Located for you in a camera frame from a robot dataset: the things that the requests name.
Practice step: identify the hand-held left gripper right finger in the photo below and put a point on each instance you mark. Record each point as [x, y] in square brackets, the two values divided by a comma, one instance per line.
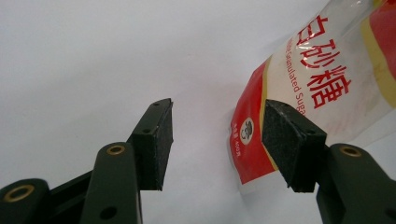
[292, 149]

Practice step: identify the white table cover sheet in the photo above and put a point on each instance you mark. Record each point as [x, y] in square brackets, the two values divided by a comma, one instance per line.
[109, 56]

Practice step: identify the red and white sugar pouch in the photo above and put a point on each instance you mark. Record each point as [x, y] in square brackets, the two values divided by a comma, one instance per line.
[336, 71]

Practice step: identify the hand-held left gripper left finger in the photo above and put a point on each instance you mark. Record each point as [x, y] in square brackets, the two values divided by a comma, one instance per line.
[152, 149]

